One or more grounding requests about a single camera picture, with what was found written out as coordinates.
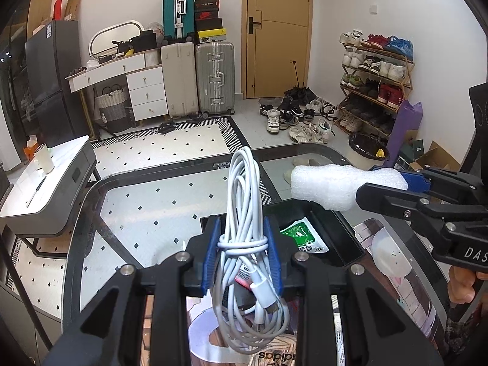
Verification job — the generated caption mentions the black cardboard box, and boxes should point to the black cardboard box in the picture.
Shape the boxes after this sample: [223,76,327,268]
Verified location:
[199,201,366,271]

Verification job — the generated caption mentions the purple yoga mat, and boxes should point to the purple yoga mat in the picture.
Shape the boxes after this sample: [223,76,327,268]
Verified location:
[383,100,423,170]

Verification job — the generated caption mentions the white paper cup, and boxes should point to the white paper cup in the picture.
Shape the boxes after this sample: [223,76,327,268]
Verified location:
[34,144,54,173]

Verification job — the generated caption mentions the teal suitcase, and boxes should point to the teal suitcase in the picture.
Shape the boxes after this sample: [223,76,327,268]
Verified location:
[163,0,196,41]

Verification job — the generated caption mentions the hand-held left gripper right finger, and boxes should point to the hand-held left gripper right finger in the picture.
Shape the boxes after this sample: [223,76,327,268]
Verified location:
[263,217,447,366]

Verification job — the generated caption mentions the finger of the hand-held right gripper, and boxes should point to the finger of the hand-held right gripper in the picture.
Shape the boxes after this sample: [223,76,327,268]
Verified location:
[355,182,458,245]
[371,166,488,206]

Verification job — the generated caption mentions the black waste basket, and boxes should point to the black waste basket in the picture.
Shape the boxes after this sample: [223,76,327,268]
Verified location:
[348,133,389,161]

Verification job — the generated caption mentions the white cable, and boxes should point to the white cable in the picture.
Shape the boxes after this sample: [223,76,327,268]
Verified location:
[210,145,292,355]

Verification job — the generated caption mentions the black glass cabinet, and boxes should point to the black glass cabinet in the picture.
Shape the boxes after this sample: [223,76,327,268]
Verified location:
[0,23,39,168]

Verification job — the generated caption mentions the person's right hand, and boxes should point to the person's right hand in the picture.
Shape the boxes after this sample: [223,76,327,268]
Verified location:
[448,265,488,306]

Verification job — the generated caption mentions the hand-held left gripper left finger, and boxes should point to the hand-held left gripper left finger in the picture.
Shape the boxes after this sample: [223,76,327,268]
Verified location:
[49,217,222,366]

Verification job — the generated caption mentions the plain black shoe box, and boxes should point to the plain black shoe box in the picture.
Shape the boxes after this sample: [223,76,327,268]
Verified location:
[196,17,224,32]

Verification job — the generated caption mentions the black yellow shoe box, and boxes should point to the black yellow shoe box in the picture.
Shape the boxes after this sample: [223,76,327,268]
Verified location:
[197,28,227,44]

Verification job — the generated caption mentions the person's right forearm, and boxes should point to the person's right forearm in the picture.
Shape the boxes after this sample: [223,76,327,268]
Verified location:
[444,303,485,355]

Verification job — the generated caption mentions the white dresser with drawers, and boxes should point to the white dresser with drawers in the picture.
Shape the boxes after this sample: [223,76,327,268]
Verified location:
[66,49,169,126]

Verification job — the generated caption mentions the flat brown cardboard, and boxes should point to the flat brown cardboard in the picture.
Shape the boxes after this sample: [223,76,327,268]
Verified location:
[63,0,82,21]

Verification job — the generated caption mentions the woven laundry basket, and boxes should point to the woven laundry basket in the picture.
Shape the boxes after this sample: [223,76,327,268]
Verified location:
[95,84,132,133]

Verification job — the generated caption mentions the white pen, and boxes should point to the white pen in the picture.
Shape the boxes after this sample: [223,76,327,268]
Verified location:
[26,175,47,208]

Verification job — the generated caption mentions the orange tissue box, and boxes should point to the orange tissue box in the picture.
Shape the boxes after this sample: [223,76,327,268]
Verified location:
[23,135,41,163]

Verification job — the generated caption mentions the grey coffee table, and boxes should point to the grey coffee table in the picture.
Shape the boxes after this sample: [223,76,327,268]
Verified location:
[0,135,98,258]

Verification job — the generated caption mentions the printed desk mat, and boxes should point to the printed desk mat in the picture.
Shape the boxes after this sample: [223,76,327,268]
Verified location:
[141,217,450,366]

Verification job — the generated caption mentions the black bag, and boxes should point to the black bag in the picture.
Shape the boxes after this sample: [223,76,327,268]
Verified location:
[130,30,159,52]

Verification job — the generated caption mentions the silver suitcase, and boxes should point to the silver suitcase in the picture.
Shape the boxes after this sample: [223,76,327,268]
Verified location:
[194,41,236,115]

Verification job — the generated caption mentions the grey low cabinet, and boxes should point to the grey low cabinet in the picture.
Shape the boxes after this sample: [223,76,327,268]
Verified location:
[0,271,62,351]

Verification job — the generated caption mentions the white foam wrap roll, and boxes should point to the white foam wrap roll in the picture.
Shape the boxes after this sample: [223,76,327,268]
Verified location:
[291,163,408,212]

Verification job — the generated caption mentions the wooden shoe rack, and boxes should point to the wooden shoe rack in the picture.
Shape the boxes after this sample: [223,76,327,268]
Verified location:
[339,30,415,138]

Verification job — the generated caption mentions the dark grey refrigerator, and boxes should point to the dark grey refrigerator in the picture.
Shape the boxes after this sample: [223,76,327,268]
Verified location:
[25,20,92,147]

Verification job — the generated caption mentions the open cardboard box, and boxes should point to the open cardboard box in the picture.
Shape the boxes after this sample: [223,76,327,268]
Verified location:
[410,141,464,172]

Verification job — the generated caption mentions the adidas socks packet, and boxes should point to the adidas socks packet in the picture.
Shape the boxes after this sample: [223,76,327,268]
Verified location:
[244,332,303,366]

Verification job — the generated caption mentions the white oval mirror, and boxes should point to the white oval mirror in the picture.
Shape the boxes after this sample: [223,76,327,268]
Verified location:
[88,19,145,65]

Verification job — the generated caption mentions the black umbrella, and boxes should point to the black umbrella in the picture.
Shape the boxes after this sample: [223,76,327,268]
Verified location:
[284,60,317,102]

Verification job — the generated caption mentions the wooden door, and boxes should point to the wooden door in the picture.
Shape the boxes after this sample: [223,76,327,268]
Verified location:
[242,0,314,100]

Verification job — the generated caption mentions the scattered pile of shoes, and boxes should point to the scattered pile of shoes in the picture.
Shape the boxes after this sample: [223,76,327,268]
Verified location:
[259,97,340,145]

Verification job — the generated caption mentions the rows of assorted shoes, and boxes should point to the rows of assorted shoes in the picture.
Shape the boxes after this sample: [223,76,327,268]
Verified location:
[339,28,414,134]

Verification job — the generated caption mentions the beige suitcase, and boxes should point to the beige suitcase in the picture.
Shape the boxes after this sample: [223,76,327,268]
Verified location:
[160,41,200,119]

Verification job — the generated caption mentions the green white packet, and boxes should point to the green white packet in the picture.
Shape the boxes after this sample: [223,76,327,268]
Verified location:
[279,215,330,255]

